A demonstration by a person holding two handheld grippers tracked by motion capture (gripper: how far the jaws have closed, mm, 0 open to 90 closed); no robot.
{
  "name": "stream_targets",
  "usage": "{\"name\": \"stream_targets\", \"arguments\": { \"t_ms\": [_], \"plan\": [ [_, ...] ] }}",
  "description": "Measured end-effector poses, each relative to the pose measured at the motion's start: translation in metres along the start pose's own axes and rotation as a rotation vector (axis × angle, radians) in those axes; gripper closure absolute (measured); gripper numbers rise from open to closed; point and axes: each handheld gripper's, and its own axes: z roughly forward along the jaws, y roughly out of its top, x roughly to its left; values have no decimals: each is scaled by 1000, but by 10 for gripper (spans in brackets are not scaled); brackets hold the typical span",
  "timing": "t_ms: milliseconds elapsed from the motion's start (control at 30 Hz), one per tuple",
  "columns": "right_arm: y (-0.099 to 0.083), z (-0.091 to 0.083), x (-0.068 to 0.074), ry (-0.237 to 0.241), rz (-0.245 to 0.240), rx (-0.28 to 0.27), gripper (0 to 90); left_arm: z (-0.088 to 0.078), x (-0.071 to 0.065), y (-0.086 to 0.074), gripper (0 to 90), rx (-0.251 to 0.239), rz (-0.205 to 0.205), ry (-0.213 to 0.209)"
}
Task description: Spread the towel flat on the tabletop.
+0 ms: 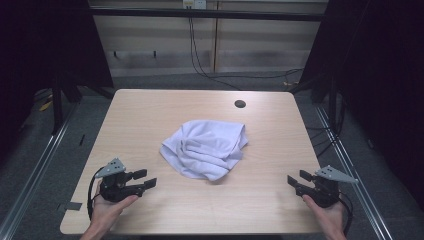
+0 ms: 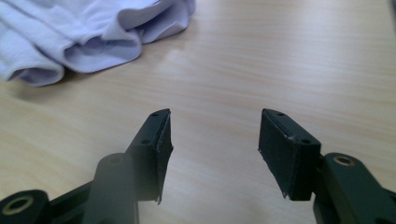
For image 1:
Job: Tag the dark curtain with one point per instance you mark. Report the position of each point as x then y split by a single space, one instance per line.
383 83
40 50

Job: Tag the person's right hand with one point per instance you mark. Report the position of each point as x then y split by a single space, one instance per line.
328 216

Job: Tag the black horizontal bar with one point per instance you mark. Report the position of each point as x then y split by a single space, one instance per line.
200 14

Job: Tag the white patterned towel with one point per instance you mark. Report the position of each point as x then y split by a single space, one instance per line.
205 150

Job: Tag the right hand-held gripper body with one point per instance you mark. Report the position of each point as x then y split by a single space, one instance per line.
325 191

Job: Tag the metal floor rail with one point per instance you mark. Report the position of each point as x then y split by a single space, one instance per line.
353 173
36 170

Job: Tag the dark round table grommet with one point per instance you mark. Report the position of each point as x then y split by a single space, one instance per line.
240 103

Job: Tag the small black floor tape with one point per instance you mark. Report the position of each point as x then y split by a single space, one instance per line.
82 140

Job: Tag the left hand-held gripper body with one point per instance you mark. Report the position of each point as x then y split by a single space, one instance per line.
115 186

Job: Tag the person's left hand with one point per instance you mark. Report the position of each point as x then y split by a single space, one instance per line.
105 213

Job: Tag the white wall socket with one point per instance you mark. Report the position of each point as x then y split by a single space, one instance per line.
195 3

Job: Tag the yellow object on floor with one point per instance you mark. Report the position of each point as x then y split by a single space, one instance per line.
45 106

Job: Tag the black metal stand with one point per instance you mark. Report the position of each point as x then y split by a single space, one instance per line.
332 103
57 110

